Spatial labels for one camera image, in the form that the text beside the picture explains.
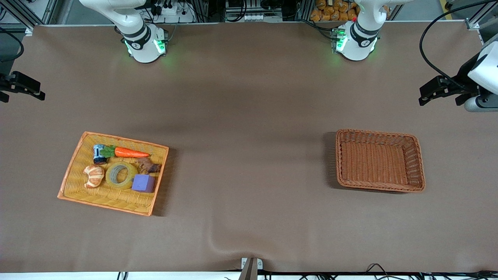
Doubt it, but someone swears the yellow packing tape roll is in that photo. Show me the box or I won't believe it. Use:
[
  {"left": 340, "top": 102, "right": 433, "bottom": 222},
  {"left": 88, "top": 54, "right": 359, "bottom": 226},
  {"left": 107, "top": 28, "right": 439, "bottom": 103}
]
[{"left": 105, "top": 161, "right": 139, "bottom": 190}]

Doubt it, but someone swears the brown wicker basket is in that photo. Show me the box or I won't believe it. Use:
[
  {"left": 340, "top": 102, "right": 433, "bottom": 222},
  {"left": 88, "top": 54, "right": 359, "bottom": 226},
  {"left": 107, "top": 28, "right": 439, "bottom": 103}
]
[{"left": 335, "top": 129, "right": 426, "bottom": 193}]

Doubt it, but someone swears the toy croissant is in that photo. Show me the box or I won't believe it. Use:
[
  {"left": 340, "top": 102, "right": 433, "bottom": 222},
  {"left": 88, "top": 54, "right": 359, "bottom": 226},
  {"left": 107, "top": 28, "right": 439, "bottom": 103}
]
[{"left": 83, "top": 165, "right": 105, "bottom": 189}]

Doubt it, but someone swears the orange wicker basket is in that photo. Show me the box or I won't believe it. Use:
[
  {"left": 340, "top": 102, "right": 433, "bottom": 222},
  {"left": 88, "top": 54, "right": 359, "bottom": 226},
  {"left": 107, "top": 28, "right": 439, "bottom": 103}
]
[{"left": 57, "top": 131, "right": 169, "bottom": 216}]

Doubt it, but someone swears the orange toy carrot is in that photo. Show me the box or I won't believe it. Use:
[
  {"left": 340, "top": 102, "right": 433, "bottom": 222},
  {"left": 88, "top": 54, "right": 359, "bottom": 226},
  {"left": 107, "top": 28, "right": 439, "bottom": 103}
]
[{"left": 102, "top": 145, "right": 151, "bottom": 159}]

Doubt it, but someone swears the pile of orange toy breads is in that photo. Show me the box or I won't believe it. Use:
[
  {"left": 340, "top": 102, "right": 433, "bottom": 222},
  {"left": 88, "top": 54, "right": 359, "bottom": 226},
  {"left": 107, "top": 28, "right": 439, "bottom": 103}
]
[{"left": 310, "top": 0, "right": 391, "bottom": 22}]

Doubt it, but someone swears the brown toy lion figure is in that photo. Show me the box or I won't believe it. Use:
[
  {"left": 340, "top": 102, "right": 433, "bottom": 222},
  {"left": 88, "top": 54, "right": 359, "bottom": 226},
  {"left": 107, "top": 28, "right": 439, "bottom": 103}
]
[{"left": 136, "top": 157, "right": 161, "bottom": 174}]

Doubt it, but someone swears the purple foam cube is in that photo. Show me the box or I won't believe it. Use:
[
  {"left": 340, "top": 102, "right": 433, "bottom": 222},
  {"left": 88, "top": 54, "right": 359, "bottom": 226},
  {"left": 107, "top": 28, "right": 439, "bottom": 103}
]
[{"left": 131, "top": 174, "right": 156, "bottom": 193}]

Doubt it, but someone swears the white power strip with plugs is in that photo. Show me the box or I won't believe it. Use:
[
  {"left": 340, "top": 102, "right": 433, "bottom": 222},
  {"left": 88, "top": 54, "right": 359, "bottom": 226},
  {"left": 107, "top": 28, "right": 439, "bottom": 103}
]
[{"left": 158, "top": 0, "right": 195, "bottom": 23}]

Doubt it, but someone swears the black electronics box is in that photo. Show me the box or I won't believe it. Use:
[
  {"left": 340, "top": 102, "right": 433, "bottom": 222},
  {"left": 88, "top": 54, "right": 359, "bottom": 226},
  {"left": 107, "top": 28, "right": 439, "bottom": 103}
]
[{"left": 226, "top": 0, "right": 273, "bottom": 14}]

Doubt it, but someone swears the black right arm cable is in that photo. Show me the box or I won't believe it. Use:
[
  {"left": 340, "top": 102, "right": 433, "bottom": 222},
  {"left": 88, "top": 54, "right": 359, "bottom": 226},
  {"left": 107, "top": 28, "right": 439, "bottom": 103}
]
[{"left": 0, "top": 26, "right": 25, "bottom": 63}]

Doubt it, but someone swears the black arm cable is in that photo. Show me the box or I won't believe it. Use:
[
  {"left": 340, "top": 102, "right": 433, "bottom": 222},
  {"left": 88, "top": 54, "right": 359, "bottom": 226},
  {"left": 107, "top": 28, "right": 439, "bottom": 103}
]
[
  {"left": 419, "top": 0, "right": 498, "bottom": 94},
  {"left": 0, "top": 26, "right": 25, "bottom": 63}
]

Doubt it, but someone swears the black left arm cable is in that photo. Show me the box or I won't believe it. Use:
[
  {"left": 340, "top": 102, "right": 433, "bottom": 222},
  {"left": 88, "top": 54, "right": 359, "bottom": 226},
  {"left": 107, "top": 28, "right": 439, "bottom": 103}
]
[{"left": 419, "top": 0, "right": 498, "bottom": 94}]

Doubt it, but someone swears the aluminium frame profile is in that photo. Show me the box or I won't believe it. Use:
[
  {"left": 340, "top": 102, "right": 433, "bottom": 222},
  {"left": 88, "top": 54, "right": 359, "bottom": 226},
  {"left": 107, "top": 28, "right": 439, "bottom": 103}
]
[{"left": 39, "top": 0, "right": 60, "bottom": 25}]

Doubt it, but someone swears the long black floor cable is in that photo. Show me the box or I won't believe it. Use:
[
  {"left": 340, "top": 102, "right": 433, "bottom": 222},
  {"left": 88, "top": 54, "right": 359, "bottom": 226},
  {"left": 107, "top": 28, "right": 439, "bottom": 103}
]
[{"left": 393, "top": 269, "right": 498, "bottom": 280}]

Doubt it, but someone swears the looped black floor cable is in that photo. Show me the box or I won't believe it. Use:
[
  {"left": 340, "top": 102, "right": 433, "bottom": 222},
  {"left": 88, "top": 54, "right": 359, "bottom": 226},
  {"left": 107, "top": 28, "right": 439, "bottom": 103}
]
[{"left": 364, "top": 263, "right": 395, "bottom": 277}]

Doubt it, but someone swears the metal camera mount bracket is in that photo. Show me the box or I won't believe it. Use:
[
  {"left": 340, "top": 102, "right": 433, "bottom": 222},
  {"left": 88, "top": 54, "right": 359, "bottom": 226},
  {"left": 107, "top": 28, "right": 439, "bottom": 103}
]
[{"left": 240, "top": 257, "right": 263, "bottom": 280}]

